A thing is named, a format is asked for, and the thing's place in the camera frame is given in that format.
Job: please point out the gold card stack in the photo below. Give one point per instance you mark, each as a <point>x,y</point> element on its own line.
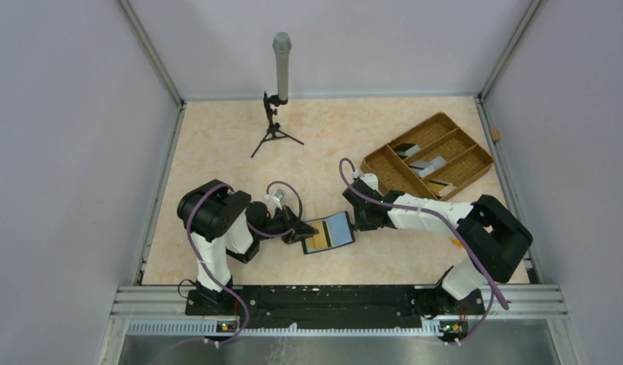
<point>440,188</point>

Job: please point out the grey microphone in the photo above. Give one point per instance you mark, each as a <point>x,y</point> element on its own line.
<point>282,46</point>

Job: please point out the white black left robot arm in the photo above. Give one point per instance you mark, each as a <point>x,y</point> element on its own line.
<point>223,223</point>

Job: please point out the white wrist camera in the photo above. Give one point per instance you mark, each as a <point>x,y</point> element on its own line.
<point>274,199</point>
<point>369,178</point>

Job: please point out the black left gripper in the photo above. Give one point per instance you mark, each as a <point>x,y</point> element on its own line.
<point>293,222</point>

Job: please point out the black leather card holder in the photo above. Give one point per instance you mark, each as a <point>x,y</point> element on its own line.
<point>340,227</point>

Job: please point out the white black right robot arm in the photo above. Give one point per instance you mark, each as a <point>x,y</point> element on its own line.
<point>495,241</point>

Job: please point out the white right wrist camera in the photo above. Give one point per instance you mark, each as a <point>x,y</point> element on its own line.
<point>369,178</point>

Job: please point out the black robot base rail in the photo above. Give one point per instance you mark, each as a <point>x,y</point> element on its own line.
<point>335,307</point>

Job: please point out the small wooden wall block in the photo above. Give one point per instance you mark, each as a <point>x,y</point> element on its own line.
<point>495,135</point>

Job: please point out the black mini tripod stand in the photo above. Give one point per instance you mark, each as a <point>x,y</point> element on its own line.
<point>271,104</point>

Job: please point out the woven wicker divided tray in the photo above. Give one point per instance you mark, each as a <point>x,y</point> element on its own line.
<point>467,160</point>

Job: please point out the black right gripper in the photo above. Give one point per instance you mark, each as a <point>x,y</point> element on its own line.
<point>360,225</point>

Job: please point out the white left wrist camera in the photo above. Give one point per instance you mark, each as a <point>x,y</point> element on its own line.
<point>274,199</point>

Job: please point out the silver card stack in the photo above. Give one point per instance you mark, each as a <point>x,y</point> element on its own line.
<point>423,168</point>

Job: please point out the black card stack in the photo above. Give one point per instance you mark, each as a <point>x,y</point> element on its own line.
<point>405,150</point>

